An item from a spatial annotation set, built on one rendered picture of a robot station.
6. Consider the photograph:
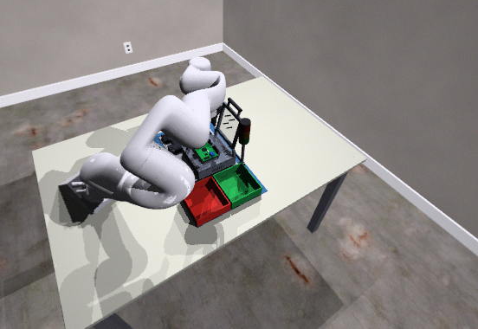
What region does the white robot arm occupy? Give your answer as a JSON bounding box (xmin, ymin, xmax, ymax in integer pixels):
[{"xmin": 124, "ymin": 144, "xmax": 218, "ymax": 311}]
[{"xmin": 71, "ymin": 57, "xmax": 226, "ymax": 210}]

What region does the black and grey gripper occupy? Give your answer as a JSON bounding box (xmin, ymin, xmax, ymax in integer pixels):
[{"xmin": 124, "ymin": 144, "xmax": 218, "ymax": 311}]
[{"xmin": 210, "ymin": 106, "xmax": 223, "ymax": 126}]

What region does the green circuit board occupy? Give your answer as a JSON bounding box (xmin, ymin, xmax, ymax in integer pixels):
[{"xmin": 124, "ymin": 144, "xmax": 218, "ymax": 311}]
[{"xmin": 195, "ymin": 141, "xmax": 218, "ymax": 161}]

